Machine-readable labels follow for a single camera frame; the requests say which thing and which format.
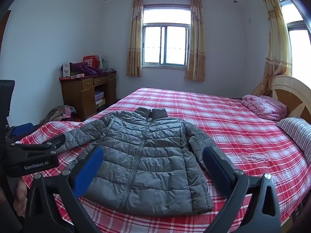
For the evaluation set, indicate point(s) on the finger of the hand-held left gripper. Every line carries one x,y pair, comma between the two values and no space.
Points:
23,128
48,142

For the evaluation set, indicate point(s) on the stack of boxes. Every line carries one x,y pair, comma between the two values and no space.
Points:
99,99

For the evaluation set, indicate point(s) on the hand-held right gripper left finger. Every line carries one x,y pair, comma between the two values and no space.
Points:
88,172

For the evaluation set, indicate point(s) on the sliding window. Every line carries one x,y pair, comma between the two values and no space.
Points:
166,35

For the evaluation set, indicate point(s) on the bed with red plaid sheet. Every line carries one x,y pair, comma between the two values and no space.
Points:
230,126

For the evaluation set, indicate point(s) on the long yellow curtain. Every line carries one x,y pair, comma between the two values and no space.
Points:
275,41

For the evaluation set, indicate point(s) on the side window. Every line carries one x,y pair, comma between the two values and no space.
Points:
298,46

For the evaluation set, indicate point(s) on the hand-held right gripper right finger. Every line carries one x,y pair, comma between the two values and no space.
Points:
216,167

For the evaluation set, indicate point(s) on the striped pillow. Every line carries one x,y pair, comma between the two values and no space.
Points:
296,131

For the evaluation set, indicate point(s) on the pale bottle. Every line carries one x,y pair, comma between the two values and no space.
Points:
104,63

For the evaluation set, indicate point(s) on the purple clothes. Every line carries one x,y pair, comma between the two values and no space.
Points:
83,68

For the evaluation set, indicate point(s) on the yellow patterned curtain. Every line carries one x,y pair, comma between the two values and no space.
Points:
134,38
195,41

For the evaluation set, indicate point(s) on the person's left hand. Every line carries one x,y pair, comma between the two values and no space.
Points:
20,194

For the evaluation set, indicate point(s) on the wooden desk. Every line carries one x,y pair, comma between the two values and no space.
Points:
75,97

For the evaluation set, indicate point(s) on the folded pink blanket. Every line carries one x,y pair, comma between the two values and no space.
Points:
263,106

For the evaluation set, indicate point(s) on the pile of clothes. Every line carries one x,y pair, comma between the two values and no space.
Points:
59,114

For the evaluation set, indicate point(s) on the wooden headboard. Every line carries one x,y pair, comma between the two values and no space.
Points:
289,94

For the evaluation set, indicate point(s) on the red box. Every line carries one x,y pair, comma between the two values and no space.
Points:
91,60

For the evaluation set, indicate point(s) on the grey puffer jacket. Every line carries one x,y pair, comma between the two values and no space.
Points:
150,155

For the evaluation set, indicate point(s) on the pink flat box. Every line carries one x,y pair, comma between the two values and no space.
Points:
73,77

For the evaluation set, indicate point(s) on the white box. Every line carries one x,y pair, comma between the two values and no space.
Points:
66,70

